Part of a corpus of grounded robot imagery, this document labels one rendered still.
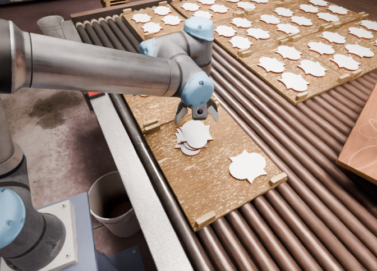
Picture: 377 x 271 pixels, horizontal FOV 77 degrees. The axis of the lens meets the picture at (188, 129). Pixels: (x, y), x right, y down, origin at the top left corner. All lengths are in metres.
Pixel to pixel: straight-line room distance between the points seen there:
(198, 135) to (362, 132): 0.53
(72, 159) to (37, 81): 1.82
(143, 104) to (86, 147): 1.26
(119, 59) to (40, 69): 0.11
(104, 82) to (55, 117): 2.22
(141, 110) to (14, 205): 0.56
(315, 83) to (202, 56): 0.74
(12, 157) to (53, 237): 0.23
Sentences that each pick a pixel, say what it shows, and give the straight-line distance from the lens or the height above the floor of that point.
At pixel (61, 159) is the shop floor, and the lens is 2.23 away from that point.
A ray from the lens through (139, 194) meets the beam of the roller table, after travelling 0.80.
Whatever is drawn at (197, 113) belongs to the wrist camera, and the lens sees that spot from 0.68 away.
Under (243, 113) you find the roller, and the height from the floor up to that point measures 0.92.
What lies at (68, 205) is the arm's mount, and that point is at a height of 0.91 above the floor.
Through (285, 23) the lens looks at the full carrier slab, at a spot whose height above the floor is 0.94.
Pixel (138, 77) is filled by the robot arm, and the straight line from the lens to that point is 0.42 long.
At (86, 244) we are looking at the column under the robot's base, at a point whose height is 0.87.
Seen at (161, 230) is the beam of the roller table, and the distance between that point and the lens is 0.74.
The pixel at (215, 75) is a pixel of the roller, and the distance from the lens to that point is 1.22.
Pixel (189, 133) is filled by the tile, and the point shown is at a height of 0.97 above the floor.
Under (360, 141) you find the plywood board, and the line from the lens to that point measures 0.91.
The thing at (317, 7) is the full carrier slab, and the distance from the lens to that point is 2.12.
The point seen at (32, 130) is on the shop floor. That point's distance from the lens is 2.59.
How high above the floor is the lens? 1.62
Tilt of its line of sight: 48 degrees down
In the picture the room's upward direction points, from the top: straight up
